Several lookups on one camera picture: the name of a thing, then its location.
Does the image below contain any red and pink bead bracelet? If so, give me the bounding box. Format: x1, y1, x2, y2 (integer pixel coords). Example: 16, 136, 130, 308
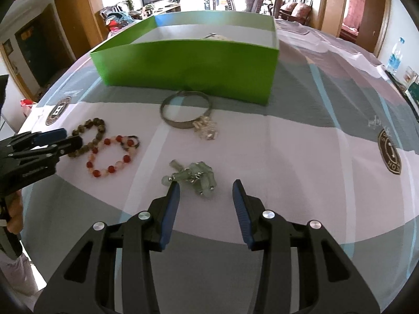
86, 135, 135, 179

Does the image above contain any plastic water bottle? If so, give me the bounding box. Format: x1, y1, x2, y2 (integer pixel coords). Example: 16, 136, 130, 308
387, 37, 405, 75

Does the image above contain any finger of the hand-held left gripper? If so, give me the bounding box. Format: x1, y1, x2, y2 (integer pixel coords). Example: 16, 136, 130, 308
9, 136, 84, 168
0, 128, 68, 154

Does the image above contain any red plastic bag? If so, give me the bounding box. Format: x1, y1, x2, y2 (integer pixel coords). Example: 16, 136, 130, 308
20, 99, 37, 119

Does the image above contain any wooden armchair with clothes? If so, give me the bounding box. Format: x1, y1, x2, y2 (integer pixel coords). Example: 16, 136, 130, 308
98, 5, 155, 38

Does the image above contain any plaid tablecloth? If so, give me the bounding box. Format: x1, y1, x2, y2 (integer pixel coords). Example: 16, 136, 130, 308
18, 18, 419, 314

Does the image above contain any brown bead bracelet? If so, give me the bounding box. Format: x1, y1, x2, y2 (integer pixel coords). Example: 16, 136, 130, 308
67, 118, 107, 159

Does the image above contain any clear crystal bead bracelet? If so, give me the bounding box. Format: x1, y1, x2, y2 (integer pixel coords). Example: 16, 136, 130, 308
192, 116, 219, 142

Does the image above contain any green jade bracelet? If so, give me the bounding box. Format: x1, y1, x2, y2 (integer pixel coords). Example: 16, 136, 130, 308
161, 159, 217, 200

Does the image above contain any silver metal bangle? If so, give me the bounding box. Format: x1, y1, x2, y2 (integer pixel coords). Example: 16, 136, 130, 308
160, 91, 212, 130

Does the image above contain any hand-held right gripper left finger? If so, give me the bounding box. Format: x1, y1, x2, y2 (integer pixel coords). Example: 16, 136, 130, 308
33, 180, 181, 314

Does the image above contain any green cardboard box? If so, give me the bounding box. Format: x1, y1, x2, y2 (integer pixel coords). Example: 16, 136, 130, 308
90, 10, 280, 106

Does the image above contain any person's left hand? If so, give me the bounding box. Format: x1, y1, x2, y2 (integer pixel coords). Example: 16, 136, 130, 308
6, 191, 24, 234

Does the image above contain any cream wristwatch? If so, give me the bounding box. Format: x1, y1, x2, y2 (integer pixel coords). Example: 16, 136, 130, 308
203, 32, 234, 41

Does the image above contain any wooden television cabinet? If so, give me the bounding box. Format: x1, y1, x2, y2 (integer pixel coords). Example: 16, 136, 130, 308
142, 2, 183, 15

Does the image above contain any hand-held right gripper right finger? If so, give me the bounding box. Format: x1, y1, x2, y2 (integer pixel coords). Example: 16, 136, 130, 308
232, 179, 390, 314

